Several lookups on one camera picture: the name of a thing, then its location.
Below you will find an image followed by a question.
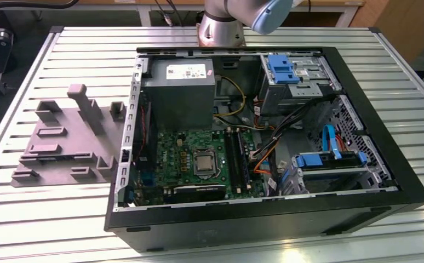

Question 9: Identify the black graphics card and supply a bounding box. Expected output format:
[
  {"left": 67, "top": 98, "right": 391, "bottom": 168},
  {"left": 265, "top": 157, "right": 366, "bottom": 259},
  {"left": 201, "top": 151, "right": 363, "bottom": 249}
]
[{"left": 162, "top": 182, "right": 226, "bottom": 205}]

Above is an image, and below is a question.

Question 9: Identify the blue disk carrier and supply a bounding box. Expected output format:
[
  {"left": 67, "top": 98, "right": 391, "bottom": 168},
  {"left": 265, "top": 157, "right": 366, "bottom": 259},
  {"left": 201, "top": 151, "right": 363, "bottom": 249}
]
[{"left": 293, "top": 152, "right": 367, "bottom": 168}]

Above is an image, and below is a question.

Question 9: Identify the blue flat data wire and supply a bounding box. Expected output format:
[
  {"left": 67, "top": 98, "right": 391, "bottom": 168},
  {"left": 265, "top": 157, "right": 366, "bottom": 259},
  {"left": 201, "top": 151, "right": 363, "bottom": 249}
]
[{"left": 322, "top": 124, "right": 343, "bottom": 159}]

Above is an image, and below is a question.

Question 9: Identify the silver disk bay cage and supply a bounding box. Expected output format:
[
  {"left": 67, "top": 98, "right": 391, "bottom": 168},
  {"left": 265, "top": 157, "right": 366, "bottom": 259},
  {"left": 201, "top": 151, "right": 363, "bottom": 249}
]
[{"left": 277, "top": 164, "right": 381, "bottom": 197}]

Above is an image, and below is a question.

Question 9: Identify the black cable bundle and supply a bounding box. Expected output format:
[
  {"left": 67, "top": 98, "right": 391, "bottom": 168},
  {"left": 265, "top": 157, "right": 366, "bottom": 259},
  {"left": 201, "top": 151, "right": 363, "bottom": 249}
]
[{"left": 250, "top": 94, "right": 338, "bottom": 162}]

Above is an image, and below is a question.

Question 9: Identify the brown wooden cabinet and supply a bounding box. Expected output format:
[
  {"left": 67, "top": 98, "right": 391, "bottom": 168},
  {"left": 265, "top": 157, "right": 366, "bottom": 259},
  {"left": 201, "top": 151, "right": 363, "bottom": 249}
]
[{"left": 374, "top": 0, "right": 424, "bottom": 64}]

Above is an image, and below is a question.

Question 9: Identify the orange wire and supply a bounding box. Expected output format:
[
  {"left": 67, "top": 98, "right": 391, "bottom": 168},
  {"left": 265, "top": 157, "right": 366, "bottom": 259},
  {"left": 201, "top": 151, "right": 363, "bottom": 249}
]
[{"left": 251, "top": 160, "right": 270, "bottom": 176}]

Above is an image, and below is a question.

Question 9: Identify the metal CPU socket cover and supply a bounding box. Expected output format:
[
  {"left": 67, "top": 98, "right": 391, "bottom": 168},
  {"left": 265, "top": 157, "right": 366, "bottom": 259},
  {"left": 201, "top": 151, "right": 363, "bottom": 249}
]
[{"left": 191, "top": 149, "right": 219, "bottom": 179}]

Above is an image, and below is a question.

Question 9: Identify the silver CPU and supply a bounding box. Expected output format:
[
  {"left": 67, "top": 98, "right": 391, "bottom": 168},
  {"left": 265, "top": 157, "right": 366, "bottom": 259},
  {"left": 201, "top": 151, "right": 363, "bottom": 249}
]
[{"left": 194, "top": 156, "right": 214, "bottom": 170}]

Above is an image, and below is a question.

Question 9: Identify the grey parts rack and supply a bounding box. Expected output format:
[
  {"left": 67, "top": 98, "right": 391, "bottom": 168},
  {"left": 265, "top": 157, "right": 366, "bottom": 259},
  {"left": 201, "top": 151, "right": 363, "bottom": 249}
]
[{"left": 9, "top": 83, "right": 125, "bottom": 188}]

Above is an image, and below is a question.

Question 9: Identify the yellow power wire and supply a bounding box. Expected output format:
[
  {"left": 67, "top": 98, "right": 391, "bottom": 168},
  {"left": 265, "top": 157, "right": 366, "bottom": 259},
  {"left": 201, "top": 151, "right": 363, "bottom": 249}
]
[{"left": 213, "top": 76, "right": 247, "bottom": 121}]

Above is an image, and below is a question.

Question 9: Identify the grey power supply unit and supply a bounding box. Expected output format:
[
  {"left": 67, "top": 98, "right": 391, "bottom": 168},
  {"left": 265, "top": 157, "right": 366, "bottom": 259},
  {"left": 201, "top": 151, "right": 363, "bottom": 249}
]
[{"left": 139, "top": 59, "right": 218, "bottom": 132}]

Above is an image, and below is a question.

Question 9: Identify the silver optical drive cage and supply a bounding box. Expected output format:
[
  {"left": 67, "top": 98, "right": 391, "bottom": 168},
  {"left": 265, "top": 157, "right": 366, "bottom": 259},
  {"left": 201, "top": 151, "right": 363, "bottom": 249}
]
[{"left": 258, "top": 53, "right": 342, "bottom": 116}]

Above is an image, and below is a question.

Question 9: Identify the hanging cable with plug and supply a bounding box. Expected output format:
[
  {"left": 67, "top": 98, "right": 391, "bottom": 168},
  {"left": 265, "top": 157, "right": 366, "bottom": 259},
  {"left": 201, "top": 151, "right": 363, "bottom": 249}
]
[{"left": 153, "top": 0, "right": 178, "bottom": 27}]

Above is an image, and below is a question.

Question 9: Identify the black PC case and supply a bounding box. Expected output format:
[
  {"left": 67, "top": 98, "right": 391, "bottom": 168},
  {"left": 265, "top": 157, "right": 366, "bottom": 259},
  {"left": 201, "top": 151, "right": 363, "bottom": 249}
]
[{"left": 103, "top": 46, "right": 424, "bottom": 253}]

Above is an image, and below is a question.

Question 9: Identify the black camera cable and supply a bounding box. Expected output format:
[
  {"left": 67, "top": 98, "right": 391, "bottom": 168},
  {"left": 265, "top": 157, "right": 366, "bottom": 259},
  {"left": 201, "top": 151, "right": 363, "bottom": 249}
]
[{"left": 0, "top": 0, "right": 79, "bottom": 10}]

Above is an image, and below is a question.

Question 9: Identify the blue drive latch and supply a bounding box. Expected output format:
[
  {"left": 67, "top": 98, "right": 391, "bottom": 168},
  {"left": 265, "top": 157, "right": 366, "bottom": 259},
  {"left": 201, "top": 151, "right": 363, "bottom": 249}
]
[{"left": 266, "top": 54, "right": 299, "bottom": 85}]

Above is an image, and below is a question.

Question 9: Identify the green motherboard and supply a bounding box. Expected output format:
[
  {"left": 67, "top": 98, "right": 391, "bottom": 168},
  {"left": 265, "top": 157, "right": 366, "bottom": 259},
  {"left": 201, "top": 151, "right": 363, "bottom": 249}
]
[{"left": 130, "top": 128, "right": 270, "bottom": 205}]

